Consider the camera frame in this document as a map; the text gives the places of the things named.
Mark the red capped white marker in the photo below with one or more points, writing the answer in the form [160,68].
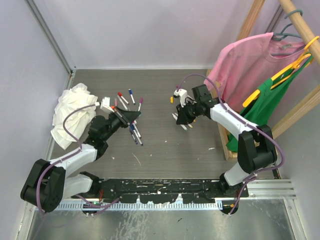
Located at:
[123,98]

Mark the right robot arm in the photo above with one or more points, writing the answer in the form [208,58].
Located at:
[255,149]

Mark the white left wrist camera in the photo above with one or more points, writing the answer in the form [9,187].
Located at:
[105,106]

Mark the white crumpled cloth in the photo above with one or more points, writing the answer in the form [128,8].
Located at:
[75,109]

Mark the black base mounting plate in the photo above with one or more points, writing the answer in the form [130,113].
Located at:
[160,191]

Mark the blue ended white marker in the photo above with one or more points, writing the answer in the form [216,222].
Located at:
[139,140]

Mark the green tank top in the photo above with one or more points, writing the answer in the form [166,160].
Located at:
[260,110]

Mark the wooden hanging rod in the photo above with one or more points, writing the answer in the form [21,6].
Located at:
[302,28]

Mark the teal ended white marker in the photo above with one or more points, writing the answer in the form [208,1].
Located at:
[184,127]

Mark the grey-blue clothes hanger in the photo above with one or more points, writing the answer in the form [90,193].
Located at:
[283,34]

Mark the white slotted cable duct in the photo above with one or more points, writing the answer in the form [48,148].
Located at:
[175,206]

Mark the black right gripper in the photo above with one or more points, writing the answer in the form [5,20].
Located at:
[182,118]

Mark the yellow clothes hanger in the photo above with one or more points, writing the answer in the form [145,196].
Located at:
[283,74]

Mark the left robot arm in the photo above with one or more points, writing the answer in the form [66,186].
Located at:
[50,181]

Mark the pink t-shirt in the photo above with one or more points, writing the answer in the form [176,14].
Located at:
[244,65]

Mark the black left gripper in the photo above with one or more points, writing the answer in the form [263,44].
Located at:
[120,114]

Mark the blue capped white marker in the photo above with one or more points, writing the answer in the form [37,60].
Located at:
[132,96]

